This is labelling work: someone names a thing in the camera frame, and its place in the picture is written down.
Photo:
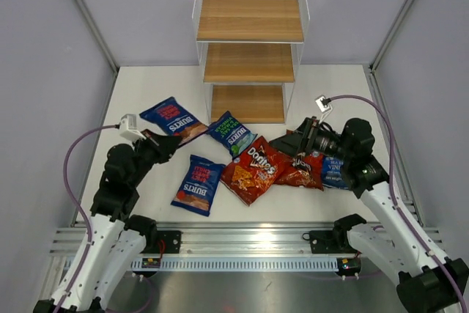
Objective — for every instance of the white slotted cable duct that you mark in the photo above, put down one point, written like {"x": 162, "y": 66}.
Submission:
{"x": 314, "y": 264}

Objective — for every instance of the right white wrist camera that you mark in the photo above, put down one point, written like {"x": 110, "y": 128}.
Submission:
{"x": 323, "y": 104}

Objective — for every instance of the large red Doritos bag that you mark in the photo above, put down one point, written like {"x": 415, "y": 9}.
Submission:
{"x": 254, "y": 171}

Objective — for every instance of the white wire wooden shelf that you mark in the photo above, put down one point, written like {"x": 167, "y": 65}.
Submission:
{"x": 249, "y": 53}

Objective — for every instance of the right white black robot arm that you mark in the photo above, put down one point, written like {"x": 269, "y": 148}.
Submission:
{"x": 426, "y": 279}

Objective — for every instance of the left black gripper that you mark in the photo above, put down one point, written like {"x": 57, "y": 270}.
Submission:
{"x": 163, "y": 145}

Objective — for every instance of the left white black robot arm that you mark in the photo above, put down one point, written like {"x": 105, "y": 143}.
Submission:
{"x": 114, "y": 235}

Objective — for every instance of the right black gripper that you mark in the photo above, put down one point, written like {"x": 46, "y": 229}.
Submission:
{"x": 292, "y": 144}

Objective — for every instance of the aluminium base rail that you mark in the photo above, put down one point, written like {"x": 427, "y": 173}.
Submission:
{"x": 248, "y": 239}

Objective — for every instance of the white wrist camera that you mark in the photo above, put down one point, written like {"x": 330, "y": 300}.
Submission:
{"x": 323, "y": 104}
{"x": 128, "y": 128}

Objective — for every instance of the small red Doritos bag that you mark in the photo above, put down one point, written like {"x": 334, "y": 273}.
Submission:
{"x": 303, "y": 171}

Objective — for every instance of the Kettle sea salt vinegar bag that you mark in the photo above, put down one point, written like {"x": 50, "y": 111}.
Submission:
{"x": 331, "y": 173}

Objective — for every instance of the Burts sea salt vinegar bag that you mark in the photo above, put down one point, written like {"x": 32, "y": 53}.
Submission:
{"x": 232, "y": 134}

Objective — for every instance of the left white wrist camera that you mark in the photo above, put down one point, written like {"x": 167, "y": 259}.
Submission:
{"x": 128, "y": 128}

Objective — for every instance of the Burts spicy chilli bag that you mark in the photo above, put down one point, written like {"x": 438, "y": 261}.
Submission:
{"x": 175, "y": 120}
{"x": 198, "y": 187}

